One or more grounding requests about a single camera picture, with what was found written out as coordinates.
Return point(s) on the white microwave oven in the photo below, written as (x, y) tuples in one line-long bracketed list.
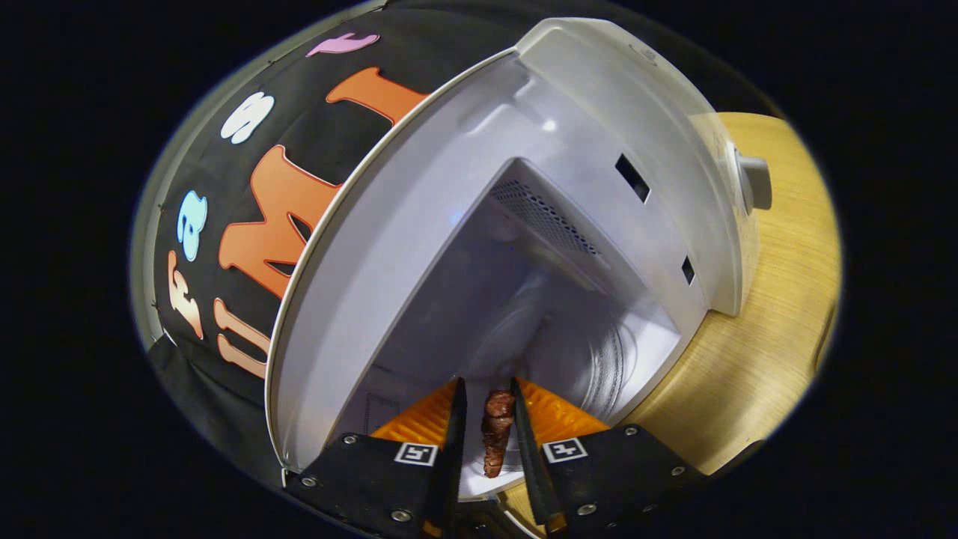
[(419, 224)]

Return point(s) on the black backdrop cloth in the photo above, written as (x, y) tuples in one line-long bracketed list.
[(224, 187)]

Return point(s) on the brown meat piece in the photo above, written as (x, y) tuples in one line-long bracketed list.
[(495, 434)]

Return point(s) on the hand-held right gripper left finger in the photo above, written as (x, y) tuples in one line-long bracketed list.
[(455, 464)]

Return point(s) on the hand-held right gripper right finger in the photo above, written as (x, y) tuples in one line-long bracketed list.
[(528, 464)]

